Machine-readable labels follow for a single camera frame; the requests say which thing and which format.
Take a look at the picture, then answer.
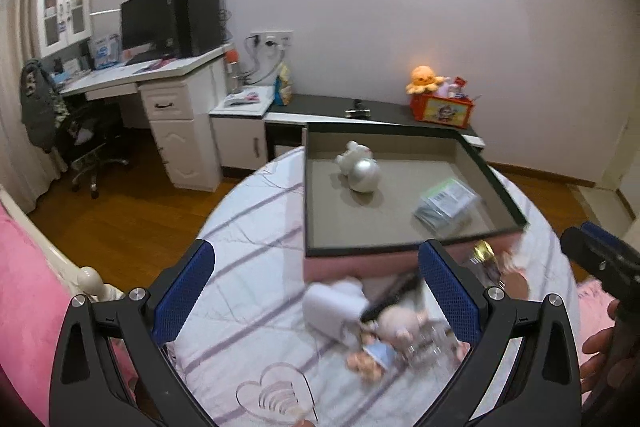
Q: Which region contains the black office chair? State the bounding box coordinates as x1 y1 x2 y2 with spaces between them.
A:
55 101 130 199

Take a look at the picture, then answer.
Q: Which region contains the pink box with black rim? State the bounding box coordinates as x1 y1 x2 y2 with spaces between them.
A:
303 122 527 282

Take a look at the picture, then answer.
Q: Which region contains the white bed frame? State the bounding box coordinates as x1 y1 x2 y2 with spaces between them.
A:
1 187 124 303

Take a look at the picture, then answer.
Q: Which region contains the packaged wipes pack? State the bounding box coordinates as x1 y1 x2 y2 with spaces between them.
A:
413 178 480 239

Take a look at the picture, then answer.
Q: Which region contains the orange-lid water bottle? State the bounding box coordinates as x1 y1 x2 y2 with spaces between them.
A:
226 49 242 94

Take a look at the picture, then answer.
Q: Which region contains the white silver rabbit figure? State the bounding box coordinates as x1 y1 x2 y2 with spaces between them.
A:
334 141 382 194

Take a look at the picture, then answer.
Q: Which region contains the rose gold round tin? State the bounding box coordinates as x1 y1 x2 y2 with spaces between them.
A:
497 251 529 300

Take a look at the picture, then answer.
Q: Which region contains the pink-haired baby doll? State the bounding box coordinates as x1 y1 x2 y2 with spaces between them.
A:
346 305 428 383

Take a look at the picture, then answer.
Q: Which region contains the white computer desk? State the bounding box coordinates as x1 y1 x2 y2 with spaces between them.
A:
62 44 233 192

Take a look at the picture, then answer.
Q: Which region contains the small black object on bench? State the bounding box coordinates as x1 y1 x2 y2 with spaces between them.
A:
345 98 371 119

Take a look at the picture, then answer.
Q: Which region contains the black computer tower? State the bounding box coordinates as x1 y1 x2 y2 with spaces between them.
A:
172 0 224 58

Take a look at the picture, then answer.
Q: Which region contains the person's right hand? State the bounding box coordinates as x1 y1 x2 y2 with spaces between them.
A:
579 326 639 395

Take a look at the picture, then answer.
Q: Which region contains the white hutch cabinet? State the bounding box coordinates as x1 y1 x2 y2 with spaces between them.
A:
32 0 92 57

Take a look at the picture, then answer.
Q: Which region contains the black computer monitor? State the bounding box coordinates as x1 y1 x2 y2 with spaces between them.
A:
120 0 175 64

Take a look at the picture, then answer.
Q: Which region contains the white wall power strip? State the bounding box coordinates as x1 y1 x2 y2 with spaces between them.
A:
250 30 293 49

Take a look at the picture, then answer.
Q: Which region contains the grey hoodie on chair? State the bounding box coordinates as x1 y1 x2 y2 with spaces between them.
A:
20 58 70 154

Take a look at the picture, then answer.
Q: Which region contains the beige curtain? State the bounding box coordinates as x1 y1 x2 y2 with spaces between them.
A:
0 0 61 212

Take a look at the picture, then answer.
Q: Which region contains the yellow blue snack bag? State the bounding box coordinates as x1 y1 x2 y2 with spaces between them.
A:
273 62 293 106

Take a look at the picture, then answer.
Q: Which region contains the black hair clip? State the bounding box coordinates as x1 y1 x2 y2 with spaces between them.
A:
360 271 420 323

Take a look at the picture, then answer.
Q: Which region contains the person's left hand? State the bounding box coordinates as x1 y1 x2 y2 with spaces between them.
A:
293 419 316 427

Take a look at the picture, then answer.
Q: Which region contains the dark-top low bench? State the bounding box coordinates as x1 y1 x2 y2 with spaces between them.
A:
263 92 486 163

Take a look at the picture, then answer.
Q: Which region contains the orange octopus plush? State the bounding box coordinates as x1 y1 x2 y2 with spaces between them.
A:
406 66 449 95

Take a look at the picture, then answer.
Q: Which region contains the red cartoon storage box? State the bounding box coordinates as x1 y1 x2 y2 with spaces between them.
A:
409 93 474 129

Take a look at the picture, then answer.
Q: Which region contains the white low side cabinet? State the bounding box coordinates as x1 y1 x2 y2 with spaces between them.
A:
209 86 274 171

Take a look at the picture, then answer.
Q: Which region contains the white cup-shaped device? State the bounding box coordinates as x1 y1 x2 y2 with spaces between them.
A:
303 277 370 348

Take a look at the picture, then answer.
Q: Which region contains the blue gold rectangular box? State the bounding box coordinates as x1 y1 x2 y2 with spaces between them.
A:
463 241 502 287

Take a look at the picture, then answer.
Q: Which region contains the clear glass jar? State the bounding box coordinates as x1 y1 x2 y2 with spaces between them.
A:
404 321 459 371

